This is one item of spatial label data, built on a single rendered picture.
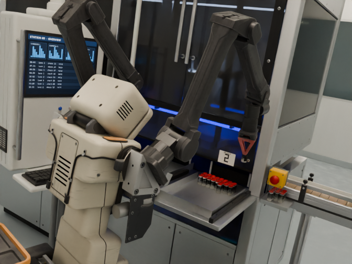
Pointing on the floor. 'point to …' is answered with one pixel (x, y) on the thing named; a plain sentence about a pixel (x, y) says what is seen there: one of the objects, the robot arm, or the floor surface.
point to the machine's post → (270, 126)
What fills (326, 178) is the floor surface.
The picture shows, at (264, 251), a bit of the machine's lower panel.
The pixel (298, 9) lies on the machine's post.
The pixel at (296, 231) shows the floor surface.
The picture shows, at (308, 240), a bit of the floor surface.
